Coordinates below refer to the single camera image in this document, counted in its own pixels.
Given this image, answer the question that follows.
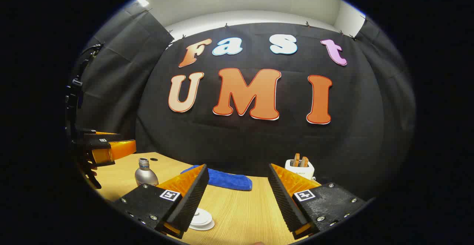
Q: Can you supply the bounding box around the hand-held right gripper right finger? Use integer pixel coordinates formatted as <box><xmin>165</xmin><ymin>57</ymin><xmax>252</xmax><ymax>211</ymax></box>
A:
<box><xmin>267</xmin><ymin>163</ymin><xmax>367</xmax><ymax>240</ymax></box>

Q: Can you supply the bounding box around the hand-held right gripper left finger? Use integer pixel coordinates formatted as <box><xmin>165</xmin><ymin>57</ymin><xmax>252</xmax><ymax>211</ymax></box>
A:
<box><xmin>111</xmin><ymin>163</ymin><xmax>210</xmax><ymax>240</ymax></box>

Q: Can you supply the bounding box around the white saucer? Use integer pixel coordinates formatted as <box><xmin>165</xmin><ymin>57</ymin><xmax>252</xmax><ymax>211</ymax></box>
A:
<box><xmin>189</xmin><ymin>220</ymin><xmax>216</xmax><ymax>231</ymax></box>

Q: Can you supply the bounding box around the blue towel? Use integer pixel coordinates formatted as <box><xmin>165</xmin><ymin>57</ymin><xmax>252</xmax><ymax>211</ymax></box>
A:
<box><xmin>180</xmin><ymin>165</ymin><xmax>253</xmax><ymax>191</ymax></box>

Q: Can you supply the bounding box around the silver water bottle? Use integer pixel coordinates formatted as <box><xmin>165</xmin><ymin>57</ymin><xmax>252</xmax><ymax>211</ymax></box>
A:
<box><xmin>134</xmin><ymin>158</ymin><xmax>159</xmax><ymax>187</ymax></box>

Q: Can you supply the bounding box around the white toaster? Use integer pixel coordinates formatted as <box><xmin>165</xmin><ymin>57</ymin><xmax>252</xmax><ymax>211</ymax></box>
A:
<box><xmin>284</xmin><ymin>159</ymin><xmax>315</xmax><ymax>181</ymax></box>

